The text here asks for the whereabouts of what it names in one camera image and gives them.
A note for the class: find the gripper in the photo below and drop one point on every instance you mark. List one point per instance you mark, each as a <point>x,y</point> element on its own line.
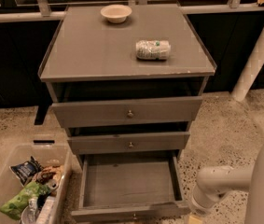
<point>196,205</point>

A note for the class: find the grey bottom drawer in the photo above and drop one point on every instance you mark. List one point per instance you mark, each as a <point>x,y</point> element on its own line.
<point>130,187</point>

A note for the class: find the grey drawer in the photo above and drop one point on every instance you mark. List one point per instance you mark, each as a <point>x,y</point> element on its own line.
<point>132,142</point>
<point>127,112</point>
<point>130,187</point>

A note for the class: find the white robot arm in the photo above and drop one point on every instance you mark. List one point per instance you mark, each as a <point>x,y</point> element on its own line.
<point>214,183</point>

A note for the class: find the grey middle drawer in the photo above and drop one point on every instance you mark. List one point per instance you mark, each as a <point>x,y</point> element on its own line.
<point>132,142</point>

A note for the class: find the grey wooden drawer cabinet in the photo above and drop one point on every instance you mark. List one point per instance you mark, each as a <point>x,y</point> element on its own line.
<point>92,59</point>

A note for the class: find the grey top drawer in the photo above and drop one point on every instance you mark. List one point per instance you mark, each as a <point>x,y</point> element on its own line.
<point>127,112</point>

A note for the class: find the brown snack bag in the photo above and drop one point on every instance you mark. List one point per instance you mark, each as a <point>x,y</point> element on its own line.
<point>47,173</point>

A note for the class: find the clear plastic storage bin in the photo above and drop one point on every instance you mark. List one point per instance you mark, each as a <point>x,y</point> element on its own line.
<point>46,155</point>

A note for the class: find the dark blue snack bag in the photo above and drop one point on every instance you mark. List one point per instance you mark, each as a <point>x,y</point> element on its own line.
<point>26,170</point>

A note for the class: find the white green crushed can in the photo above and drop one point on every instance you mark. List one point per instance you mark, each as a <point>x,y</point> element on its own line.
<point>153,49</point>

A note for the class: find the green snack bag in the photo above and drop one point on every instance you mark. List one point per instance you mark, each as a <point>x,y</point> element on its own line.
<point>15,206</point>

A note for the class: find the white diagonal support pole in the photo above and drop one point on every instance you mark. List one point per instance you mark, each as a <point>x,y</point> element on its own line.
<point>251,70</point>

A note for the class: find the white paper bowl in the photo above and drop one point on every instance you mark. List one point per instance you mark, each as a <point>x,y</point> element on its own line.
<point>116,13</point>

